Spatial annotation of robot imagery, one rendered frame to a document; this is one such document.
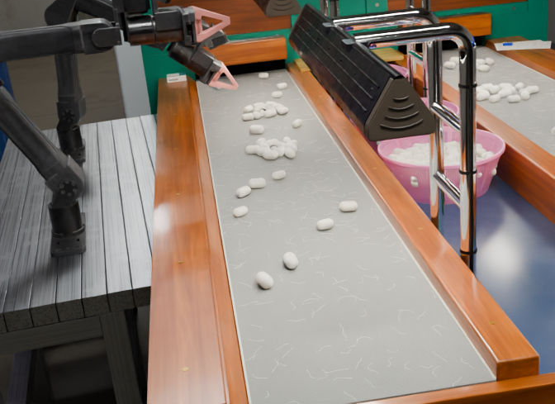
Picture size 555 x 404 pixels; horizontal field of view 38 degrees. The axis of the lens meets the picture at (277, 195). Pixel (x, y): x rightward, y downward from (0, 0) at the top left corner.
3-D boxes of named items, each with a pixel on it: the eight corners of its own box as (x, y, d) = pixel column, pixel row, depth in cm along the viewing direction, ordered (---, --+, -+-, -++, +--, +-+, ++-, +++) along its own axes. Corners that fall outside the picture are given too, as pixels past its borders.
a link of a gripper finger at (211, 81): (243, 73, 222) (214, 54, 219) (244, 78, 215) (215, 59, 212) (229, 93, 223) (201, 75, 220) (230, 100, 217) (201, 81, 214)
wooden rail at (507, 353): (495, 436, 100) (496, 361, 96) (288, 95, 268) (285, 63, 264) (538, 430, 101) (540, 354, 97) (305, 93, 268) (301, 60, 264)
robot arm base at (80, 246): (79, 182, 176) (47, 187, 175) (79, 215, 158) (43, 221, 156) (86, 216, 179) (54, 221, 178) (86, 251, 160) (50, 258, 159)
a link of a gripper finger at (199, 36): (224, 0, 164) (178, 5, 163) (230, 4, 158) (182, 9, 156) (227, 33, 167) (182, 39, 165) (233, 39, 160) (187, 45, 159)
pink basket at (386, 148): (397, 217, 161) (396, 173, 157) (367, 174, 185) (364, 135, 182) (525, 200, 163) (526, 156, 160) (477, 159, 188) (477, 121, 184)
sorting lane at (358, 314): (253, 433, 95) (251, 418, 94) (196, 87, 263) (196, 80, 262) (496, 394, 98) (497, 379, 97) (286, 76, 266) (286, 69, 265)
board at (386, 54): (301, 72, 250) (300, 68, 249) (293, 62, 263) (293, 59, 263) (404, 59, 252) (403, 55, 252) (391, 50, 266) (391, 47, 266)
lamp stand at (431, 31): (364, 328, 123) (347, 37, 107) (338, 271, 142) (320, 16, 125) (483, 310, 125) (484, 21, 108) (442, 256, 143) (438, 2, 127)
